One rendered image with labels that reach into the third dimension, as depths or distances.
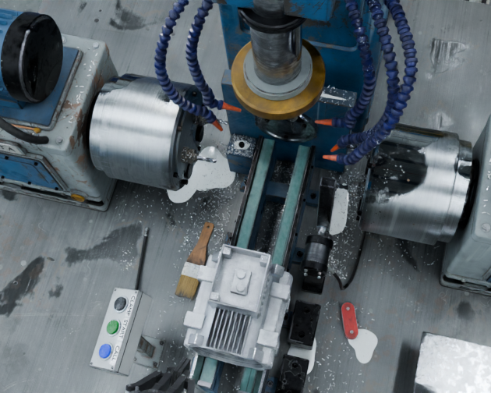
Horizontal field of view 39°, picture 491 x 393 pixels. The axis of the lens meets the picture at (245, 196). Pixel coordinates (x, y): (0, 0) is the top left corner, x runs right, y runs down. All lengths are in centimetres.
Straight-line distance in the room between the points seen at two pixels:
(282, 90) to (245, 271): 37
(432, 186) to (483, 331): 45
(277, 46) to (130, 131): 47
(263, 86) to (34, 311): 87
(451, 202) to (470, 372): 38
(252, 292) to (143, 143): 40
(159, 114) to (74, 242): 49
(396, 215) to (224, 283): 38
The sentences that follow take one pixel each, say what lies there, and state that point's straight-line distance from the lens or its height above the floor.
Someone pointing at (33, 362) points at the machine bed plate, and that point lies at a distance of 179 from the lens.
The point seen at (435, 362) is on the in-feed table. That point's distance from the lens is 158.
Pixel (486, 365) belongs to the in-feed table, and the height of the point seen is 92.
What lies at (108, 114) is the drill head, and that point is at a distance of 153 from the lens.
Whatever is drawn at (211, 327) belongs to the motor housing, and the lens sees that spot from 139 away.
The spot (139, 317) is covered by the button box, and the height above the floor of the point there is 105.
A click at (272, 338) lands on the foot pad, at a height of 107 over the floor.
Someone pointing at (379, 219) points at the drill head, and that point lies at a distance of 147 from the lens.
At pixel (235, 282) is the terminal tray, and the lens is 138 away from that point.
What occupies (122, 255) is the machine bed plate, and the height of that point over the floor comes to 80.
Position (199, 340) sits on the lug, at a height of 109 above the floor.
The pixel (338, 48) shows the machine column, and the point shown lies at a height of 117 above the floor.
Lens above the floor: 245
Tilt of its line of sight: 68 degrees down
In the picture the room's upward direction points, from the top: 10 degrees counter-clockwise
